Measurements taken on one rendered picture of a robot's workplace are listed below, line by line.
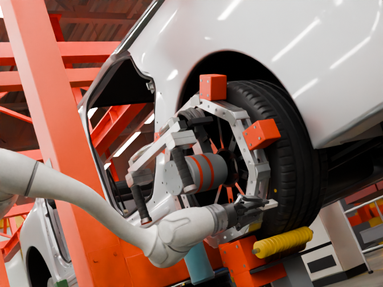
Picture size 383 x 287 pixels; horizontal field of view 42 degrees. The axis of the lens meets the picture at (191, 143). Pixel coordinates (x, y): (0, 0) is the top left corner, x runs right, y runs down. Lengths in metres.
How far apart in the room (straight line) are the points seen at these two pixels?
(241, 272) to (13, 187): 0.85
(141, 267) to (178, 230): 0.71
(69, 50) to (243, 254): 4.21
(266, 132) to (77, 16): 8.71
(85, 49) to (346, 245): 4.00
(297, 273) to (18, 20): 1.62
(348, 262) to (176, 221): 5.38
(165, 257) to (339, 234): 5.30
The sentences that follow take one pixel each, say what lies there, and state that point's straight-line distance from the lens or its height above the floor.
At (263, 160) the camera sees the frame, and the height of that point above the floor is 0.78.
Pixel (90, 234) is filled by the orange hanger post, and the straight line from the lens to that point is 2.08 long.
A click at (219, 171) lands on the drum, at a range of 1.84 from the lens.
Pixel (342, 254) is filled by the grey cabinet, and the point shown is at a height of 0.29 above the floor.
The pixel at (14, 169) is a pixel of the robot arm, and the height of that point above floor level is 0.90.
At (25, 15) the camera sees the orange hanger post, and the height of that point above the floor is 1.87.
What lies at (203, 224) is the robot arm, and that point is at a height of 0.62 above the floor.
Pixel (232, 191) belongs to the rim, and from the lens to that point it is 1.94.
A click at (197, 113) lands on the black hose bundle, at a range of 1.71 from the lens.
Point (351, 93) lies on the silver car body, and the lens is 1.57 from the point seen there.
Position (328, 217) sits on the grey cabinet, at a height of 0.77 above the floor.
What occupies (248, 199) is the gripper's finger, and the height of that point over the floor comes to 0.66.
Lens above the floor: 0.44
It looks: 16 degrees up
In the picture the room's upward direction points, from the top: 21 degrees counter-clockwise
